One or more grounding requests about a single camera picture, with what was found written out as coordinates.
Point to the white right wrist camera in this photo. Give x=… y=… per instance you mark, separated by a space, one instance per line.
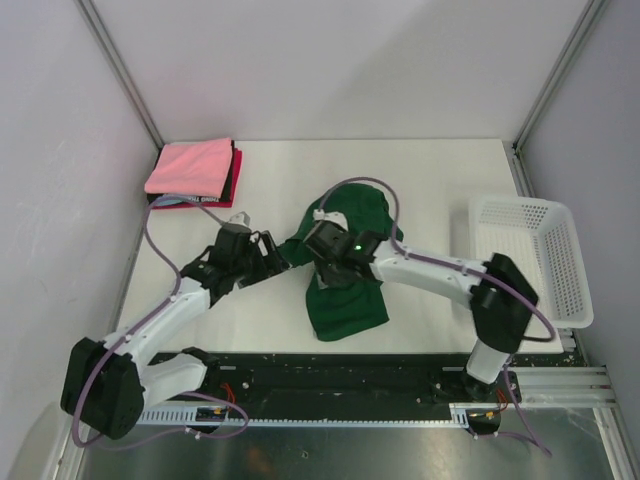
x=334 y=217

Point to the aluminium frame post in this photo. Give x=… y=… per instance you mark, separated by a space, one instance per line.
x=571 y=50
x=99 y=30

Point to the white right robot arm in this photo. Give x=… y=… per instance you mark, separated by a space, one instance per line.
x=500 y=298

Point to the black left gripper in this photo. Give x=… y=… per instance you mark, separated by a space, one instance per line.
x=277 y=266

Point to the right aluminium frame post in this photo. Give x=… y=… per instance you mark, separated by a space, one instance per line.
x=571 y=50

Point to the green t shirt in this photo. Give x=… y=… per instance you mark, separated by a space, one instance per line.
x=336 y=313

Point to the white perforated plastic basket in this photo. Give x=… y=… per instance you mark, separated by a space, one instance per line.
x=541 y=238

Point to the left aluminium frame post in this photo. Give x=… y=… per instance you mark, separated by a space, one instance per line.
x=99 y=30

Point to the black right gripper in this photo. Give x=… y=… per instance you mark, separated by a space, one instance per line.
x=327 y=276

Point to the red folded t shirt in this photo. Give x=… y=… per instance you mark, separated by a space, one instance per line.
x=235 y=180

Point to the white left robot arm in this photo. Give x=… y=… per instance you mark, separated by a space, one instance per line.
x=110 y=382

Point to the black printed folded t shirt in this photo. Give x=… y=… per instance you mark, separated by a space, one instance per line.
x=227 y=187

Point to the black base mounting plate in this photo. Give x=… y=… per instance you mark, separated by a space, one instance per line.
x=439 y=377

